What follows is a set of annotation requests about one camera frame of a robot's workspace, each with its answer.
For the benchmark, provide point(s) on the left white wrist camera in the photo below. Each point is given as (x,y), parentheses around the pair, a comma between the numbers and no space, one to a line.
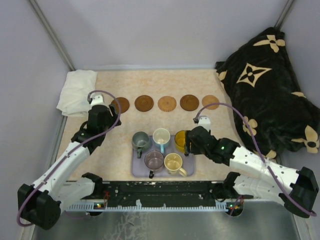
(97,99)

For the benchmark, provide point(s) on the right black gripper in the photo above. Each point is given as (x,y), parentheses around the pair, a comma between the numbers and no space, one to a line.
(187,146)

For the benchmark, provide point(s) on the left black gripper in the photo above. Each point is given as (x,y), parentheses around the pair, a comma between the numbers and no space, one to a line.
(114,112)

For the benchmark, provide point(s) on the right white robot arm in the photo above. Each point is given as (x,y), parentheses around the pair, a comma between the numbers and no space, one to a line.
(257,176)

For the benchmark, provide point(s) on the yellow glass mug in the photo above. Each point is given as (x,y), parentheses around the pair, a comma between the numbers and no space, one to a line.
(180,141)

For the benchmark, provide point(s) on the brown wooden coaster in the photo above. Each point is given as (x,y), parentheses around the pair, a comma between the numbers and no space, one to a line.
(144,103)
(124,104)

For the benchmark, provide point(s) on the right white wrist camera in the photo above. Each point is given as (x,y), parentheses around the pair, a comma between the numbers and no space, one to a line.
(204,122)

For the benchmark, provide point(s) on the leftmost brown wooden coaster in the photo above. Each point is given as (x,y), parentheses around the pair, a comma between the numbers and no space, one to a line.
(124,104)

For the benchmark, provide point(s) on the middle woven rattan coaster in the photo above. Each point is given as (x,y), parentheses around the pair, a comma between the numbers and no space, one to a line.
(167,103)

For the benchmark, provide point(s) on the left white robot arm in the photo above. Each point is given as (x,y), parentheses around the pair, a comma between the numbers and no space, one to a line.
(42,202)

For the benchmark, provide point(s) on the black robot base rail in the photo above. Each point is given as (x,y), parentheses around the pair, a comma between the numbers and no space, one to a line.
(158,196)

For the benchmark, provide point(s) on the woven rattan coaster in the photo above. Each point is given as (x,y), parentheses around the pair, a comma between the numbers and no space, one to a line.
(167,103)
(210,99)

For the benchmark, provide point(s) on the white and blue mug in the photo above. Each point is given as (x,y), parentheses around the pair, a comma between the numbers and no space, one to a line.
(161,138)

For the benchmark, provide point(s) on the purple glass mug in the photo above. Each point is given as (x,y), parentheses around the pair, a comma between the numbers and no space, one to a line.
(154,161)

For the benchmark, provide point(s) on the grey-green ceramic mug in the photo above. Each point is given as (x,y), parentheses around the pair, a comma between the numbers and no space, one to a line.
(140,143)

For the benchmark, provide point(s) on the black floral blanket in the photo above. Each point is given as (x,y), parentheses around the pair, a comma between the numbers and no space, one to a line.
(273,114)

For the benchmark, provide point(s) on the cream ceramic mug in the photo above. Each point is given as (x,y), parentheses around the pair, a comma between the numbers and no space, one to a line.
(173,163)

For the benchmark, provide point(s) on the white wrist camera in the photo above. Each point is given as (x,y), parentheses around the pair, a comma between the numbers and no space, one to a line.
(97,99)
(204,122)

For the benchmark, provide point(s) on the rightmost woven rattan coaster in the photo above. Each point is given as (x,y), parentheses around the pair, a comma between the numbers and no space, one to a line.
(210,99)

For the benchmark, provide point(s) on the white folded cloth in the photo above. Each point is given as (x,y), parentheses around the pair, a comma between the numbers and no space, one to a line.
(73,96)

